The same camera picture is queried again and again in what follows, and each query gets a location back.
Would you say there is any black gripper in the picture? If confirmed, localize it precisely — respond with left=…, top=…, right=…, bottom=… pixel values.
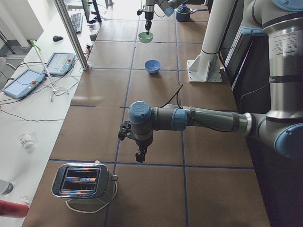
left=134, top=133, right=153, bottom=163
left=145, top=12, right=153, bottom=35

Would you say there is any green bowl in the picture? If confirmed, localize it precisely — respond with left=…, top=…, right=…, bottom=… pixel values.
left=138, top=32, right=154, bottom=44

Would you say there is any blue bowl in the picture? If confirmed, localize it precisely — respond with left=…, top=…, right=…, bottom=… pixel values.
left=144, top=60, right=161, bottom=74

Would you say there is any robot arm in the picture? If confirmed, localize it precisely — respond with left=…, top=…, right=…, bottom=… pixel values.
left=118, top=0, right=303, bottom=162
left=144, top=0, right=186, bottom=35

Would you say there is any blue saucepan with lid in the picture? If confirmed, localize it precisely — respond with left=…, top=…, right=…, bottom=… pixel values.
left=175, top=4, right=208, bottom=22

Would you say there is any silver toaster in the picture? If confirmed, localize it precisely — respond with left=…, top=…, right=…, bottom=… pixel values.
left=52, top=163, right=118, bottom=204

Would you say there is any black monitor stand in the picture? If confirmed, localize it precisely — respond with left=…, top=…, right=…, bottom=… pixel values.
left=81, top=0, right=102, bottom=24

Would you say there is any black keyboard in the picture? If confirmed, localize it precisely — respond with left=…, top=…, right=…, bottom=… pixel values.
left=70, top=13, right=83, bottom=34

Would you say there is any black computer mouse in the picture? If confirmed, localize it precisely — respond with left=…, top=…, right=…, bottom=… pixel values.
left=53, top=35, right=63, bottom=42

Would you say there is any far teach pendant tablet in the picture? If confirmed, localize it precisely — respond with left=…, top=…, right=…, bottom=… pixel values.
left=46, top=52, right=75, bottom=77

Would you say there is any teach pendant tablet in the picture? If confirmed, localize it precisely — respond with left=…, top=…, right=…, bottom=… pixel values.
left=2, top=69, right=45, bottom=99
left=46, top=52, right=75, bottom=77

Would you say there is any reacher grabber stick tool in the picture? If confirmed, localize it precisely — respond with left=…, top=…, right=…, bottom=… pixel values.
left=30, top=40, right=69, bottom=102

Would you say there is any white paper cup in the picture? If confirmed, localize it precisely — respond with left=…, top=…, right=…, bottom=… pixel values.
left=18, top=133, right=34, bottom=149

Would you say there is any near teach pendant tablet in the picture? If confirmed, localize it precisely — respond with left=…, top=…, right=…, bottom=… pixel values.
left=2, top=69, right=45, bottom=99

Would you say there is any red bottle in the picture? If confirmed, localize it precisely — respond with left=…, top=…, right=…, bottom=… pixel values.
left=0, top=200, right=29, bottom=218

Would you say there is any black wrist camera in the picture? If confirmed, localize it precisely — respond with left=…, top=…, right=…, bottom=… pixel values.
left=118, top=121, right=134, bottom=141

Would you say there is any white toaster cord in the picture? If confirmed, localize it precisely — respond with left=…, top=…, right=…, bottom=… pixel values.
left=65, top=182, right=118, bottom=214

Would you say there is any aluminium frame post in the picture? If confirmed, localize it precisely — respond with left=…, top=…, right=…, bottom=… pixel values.
left=54, top=0, right=89, bottom=71

